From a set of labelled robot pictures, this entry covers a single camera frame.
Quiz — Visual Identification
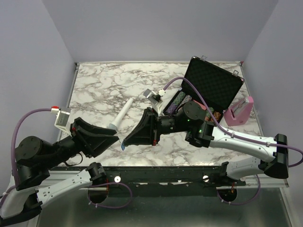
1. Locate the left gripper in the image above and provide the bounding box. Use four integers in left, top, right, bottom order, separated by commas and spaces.
44, 117, 120, 169

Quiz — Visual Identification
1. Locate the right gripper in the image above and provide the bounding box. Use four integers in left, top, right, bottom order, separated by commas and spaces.
124, 107, 190, 147

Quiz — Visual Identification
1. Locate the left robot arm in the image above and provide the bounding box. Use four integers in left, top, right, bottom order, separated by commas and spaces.
0, 117, 119, 227

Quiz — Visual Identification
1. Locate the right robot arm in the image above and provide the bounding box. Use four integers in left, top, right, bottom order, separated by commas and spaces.
121, 101, 290, 185

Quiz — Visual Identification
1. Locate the white cylindrical tube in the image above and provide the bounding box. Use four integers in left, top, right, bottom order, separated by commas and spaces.
108, 98, 133, 131

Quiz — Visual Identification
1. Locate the black poker chip case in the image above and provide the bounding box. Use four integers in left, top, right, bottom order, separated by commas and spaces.
163, 55, 245, 125

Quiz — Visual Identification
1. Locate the pink card holder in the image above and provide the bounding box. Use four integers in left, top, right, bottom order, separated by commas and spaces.
224, 96, 254, 126

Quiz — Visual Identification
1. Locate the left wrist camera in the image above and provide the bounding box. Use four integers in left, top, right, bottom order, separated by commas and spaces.
51, 106, 71, 134

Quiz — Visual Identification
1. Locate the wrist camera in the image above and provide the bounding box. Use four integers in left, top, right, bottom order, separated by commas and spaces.
143, 89, 166, 114
51, 106, 71, 134

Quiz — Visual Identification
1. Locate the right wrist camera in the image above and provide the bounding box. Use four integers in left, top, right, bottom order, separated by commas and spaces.
143, 89, 166, 114

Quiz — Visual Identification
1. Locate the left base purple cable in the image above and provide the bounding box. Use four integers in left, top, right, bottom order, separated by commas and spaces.
88, 181, 133, 209

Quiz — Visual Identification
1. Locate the aluminium frame rail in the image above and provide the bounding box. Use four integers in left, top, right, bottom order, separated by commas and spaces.
241, 174, 289, 188

